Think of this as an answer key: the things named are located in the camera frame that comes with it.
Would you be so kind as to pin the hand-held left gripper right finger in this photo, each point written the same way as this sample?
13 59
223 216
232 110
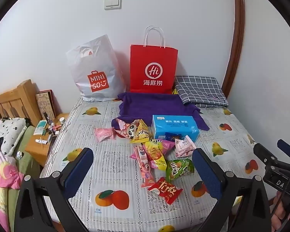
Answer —
207 174

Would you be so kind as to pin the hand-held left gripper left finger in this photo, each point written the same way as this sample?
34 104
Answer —
80 171

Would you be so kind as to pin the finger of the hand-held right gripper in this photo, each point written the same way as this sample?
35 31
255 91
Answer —
286 147
264 154

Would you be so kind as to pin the green snack packet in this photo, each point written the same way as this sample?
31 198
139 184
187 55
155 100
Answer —
180 169

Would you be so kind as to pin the pink white snack packet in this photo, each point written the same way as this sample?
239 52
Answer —
185 147

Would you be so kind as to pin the red snack packet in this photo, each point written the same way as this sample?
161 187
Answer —
168 191

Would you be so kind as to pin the plain pink snack packet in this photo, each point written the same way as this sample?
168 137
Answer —
103 134

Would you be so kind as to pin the dark blue snack packet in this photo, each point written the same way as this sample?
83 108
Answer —
171 137

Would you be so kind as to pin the yellow pink snack bag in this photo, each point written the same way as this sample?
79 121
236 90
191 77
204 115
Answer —
158 152

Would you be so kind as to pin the long pink snack packet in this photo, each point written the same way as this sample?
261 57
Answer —
142 166

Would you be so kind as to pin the pink panda snack packet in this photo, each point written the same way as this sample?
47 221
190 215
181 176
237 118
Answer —
128 130

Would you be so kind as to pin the yellow triangular snack packet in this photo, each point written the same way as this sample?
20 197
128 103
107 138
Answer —
142 133

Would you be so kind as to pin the person's right hand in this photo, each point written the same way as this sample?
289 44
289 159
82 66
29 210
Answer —
279 212

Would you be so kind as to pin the wooden nightstand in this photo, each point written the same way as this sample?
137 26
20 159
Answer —
38 152

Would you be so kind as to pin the white tube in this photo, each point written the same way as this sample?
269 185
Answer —
42 141

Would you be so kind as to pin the blue tissue pack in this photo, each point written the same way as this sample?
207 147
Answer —
174 127

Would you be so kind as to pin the teal white box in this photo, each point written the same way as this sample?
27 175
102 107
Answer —
40 127

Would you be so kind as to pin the pink star print cloth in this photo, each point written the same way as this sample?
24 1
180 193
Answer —
7 171

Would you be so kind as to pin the patterned brown box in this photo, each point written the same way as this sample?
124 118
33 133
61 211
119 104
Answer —
46 104

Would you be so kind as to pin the white black patterned pillow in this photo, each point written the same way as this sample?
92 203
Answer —
9 133

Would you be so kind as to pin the grey checked folded cloth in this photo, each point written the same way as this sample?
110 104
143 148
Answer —
200 89

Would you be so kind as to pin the purple towel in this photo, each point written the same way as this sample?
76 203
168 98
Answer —
147 104

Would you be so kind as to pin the wooden headboard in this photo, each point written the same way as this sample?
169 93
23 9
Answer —
14 101

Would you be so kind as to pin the white plastic shopping bag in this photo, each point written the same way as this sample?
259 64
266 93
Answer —
96 67

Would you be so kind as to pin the red paper bag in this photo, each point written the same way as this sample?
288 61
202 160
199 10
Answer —
153 65

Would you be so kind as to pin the brown wooden door frame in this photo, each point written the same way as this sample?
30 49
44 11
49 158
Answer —
238 29

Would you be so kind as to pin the white light switch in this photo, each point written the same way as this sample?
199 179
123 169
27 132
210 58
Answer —
112 3

